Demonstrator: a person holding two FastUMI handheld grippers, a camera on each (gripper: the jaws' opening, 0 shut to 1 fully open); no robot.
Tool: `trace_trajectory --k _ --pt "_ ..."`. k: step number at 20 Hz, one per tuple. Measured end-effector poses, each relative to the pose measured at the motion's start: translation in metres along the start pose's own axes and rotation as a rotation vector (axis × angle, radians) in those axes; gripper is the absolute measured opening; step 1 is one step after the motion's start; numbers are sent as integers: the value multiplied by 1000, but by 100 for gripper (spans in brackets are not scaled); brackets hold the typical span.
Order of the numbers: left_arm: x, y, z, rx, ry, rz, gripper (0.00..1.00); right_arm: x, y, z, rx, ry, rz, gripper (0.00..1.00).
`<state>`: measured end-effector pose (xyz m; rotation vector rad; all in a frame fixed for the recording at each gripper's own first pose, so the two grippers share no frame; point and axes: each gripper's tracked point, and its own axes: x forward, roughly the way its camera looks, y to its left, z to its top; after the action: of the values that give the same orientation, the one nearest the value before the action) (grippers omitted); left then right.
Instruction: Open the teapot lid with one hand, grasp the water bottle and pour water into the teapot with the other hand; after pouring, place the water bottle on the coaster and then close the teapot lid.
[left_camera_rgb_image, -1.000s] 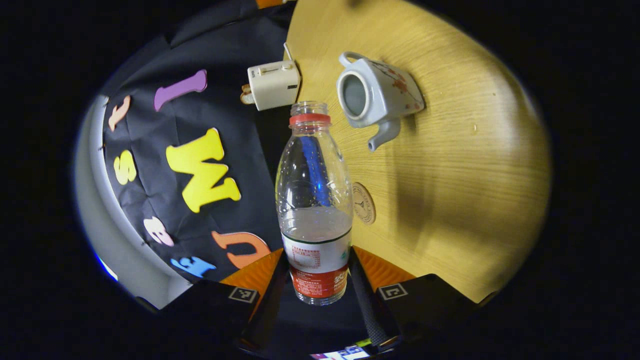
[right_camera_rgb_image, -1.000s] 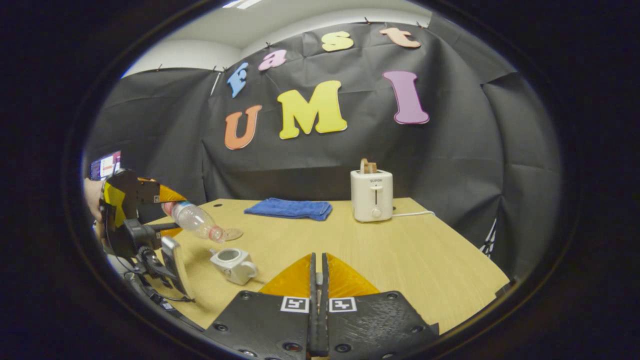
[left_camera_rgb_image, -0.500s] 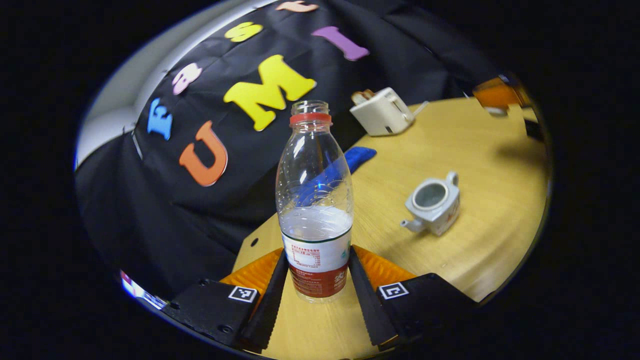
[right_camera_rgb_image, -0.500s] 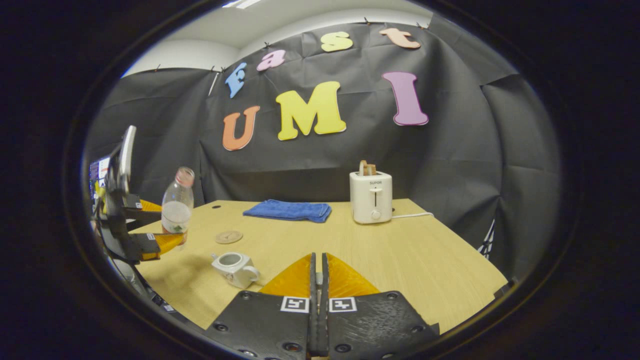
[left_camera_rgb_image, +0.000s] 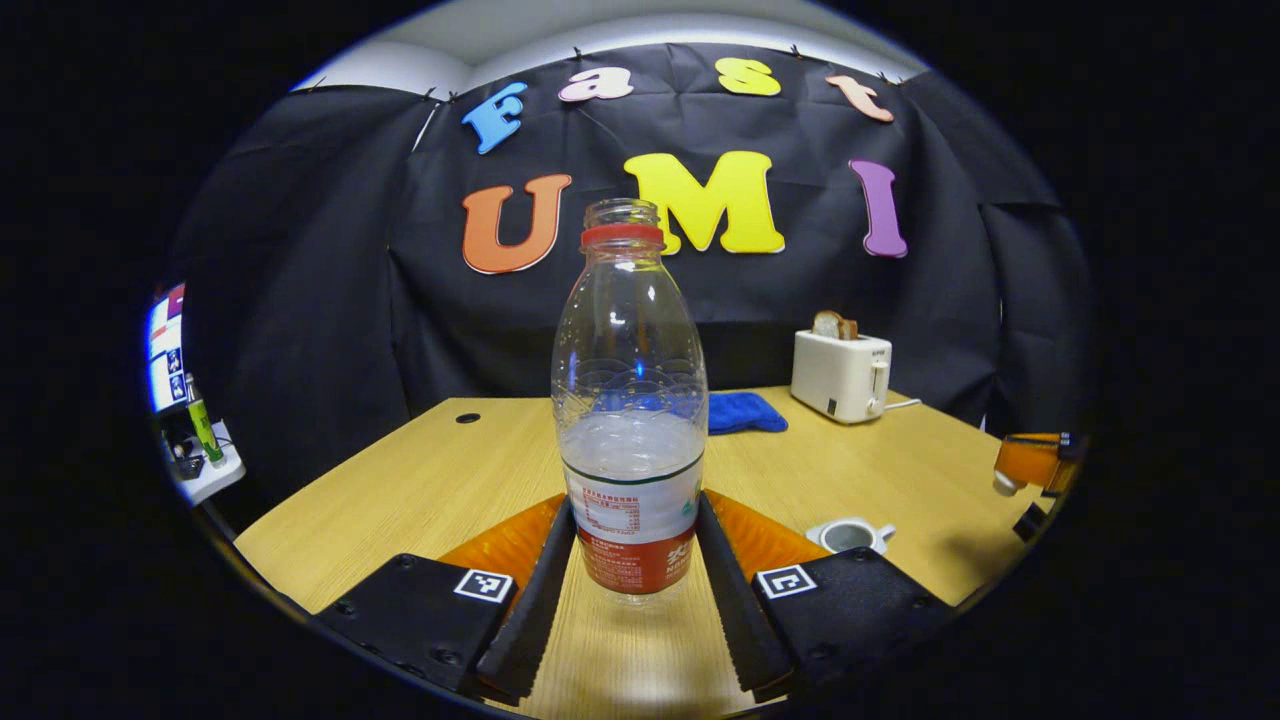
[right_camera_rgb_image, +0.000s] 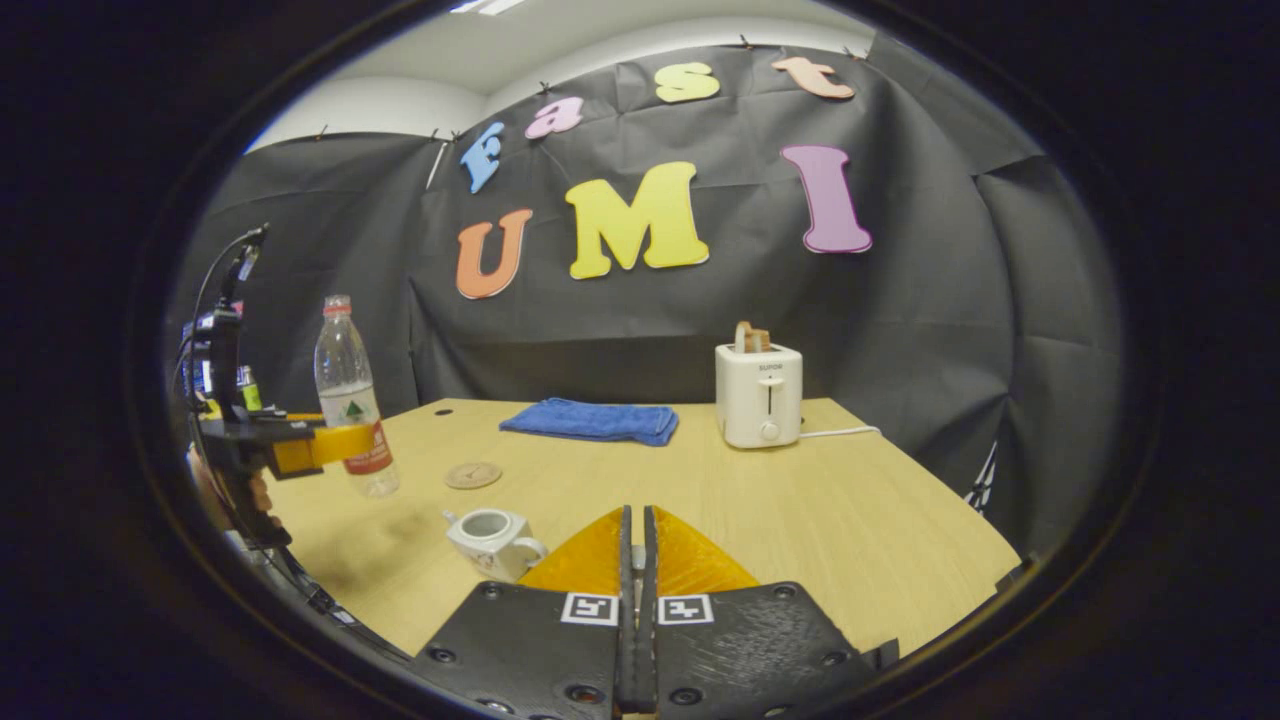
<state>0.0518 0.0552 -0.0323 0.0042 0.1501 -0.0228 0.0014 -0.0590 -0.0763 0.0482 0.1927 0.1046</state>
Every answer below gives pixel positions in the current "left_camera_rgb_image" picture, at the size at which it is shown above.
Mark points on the white teacup lid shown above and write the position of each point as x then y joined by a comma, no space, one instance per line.
1005,485

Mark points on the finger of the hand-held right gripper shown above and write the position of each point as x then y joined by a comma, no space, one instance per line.
1030,460

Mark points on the white teacup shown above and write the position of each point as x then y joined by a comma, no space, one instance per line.
850,537

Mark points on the green bottle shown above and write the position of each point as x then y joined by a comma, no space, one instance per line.
203,425

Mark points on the blue towel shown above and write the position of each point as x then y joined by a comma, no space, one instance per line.
745,413

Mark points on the white side table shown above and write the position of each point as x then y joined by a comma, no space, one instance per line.
215,478

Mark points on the computer monitor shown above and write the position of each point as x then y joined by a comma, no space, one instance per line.
165,350

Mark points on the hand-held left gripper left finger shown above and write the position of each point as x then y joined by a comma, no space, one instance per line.
540,620

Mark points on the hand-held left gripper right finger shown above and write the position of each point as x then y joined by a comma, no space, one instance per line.
740,620

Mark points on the black backdrop cloth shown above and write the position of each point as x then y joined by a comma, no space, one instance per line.
320,280

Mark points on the small black device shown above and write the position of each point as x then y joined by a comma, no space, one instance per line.
188,467

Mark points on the clear plastic water bottle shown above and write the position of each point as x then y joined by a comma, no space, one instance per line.
630,460

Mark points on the white toaster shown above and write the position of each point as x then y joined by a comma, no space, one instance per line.
838,375

